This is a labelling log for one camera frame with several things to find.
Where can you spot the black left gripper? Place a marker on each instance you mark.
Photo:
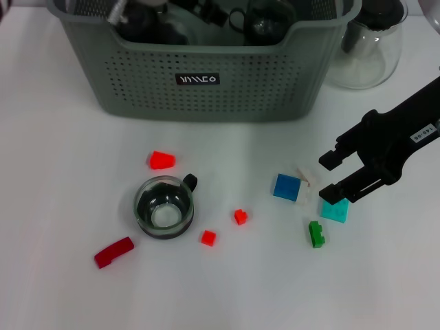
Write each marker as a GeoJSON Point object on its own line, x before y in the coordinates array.
{"type": "Point", "coordinates": [203, 12]}

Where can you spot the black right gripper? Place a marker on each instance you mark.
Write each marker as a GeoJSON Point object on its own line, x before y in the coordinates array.
{"type": "Point", "coordinates": [402, 137]}

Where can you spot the blue square toy plate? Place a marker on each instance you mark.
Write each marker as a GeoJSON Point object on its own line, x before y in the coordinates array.
{"type": "Point", "coordinates": [287, 187]}

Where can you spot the grey perforated storage bin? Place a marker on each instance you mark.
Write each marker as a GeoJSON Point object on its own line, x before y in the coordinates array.
{"type": "Point", "coordinates": [240, 86]}

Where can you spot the orange wedge toy block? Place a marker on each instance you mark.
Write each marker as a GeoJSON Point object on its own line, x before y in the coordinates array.
{"type": "Point", "coordinates": [162, 159]}

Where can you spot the teal square toy plate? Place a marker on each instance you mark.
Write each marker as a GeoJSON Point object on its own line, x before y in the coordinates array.
{"type": "Point", "coordinates": [335, 213]}

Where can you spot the green studded toy brick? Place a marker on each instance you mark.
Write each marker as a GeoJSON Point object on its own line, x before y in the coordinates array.
{"type": "Point", "coordinates": [316, 235]}

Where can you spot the black round teapot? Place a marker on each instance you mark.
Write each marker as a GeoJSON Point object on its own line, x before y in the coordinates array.
{"type": "Point", "coordinates": [137, 29]}

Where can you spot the small orange notched brick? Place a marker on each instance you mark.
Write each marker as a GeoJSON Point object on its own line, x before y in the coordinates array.
{"type": "Point", "coordinates": [240, 216]}

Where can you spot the glass carafe with black lid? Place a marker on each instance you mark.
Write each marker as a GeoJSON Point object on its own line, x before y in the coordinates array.
{"type": "Point", "coordinates": [368, 58]}

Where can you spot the small orange cube brick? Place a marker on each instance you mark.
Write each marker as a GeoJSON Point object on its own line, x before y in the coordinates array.
{"type": "Point", "coordinates": [208, 238]}

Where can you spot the dark red curved brick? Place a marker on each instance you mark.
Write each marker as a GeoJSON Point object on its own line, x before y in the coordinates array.
{"type": "Point", "coordinates": [113, 254]}

